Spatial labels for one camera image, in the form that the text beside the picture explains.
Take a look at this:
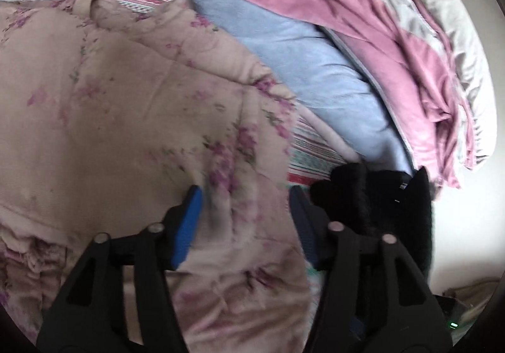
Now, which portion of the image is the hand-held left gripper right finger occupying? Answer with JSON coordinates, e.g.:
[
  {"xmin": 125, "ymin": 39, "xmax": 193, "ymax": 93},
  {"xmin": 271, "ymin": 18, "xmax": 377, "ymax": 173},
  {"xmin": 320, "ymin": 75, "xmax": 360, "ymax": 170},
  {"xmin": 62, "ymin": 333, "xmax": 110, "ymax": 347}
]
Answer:
[{"xmin": 289, "ymin": 185, "xmax": 454, "ymax": 353}]

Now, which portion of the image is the black knit sweater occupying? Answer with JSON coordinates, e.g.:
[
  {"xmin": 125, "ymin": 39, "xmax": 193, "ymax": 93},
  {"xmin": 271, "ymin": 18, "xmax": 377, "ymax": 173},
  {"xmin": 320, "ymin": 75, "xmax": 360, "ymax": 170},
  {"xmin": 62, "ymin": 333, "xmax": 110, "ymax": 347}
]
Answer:
[{"xmin": 310, "ymin": 162, "xmax": 435, "ymax": 275}]

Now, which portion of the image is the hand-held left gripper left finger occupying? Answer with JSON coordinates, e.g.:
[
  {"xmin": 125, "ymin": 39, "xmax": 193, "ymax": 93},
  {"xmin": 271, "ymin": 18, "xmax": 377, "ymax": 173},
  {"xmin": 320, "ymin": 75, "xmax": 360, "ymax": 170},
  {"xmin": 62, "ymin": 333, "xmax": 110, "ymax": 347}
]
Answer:
[{"xmin": 35, "ymin": 184, "xmax": 204, "ymax": 353}]

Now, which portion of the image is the pink floral padded coat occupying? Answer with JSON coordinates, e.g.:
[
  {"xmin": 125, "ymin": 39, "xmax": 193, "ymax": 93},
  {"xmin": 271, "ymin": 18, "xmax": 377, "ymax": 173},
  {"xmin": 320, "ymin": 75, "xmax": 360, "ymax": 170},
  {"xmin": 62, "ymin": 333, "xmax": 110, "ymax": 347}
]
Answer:
[{"xmin": 0, "ymin": 0, "xmax": 320, "ymax": 353}]

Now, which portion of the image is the beige cloth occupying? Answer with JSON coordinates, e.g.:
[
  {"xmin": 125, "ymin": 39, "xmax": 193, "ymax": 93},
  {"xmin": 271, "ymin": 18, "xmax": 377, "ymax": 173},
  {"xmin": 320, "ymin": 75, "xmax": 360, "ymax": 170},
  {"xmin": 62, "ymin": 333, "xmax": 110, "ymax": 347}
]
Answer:
[{"xmin": 442, "ymin": 278, "xmax": 498, "ymax": 314}]

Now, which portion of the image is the black device green light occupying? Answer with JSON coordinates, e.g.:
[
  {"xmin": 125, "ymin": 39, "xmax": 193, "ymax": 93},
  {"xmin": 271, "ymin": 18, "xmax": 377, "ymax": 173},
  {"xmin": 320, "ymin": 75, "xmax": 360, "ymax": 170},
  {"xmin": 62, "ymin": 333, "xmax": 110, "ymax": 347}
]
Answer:
[{"xmin": 434, "ymin": 296, "xmax": 470, "ymax": 342}]

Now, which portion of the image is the pink grey blanket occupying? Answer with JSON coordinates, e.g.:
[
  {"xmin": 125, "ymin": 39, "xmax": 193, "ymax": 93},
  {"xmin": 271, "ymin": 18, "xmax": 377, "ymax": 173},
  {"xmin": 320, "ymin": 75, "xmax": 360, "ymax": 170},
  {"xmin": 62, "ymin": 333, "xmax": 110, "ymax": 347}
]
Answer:
[{"xmin": 235, "ymin": 0, "xmax": 476, "ymax": 190}]

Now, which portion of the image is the light blue blanket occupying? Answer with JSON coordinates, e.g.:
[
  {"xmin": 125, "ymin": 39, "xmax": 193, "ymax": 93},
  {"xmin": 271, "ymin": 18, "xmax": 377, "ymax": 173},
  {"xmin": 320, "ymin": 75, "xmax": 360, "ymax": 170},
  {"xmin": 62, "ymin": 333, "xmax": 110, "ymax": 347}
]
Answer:
[{"xmin": 189, "ymin": 0, "xmax": 415, "ymax": 176}]

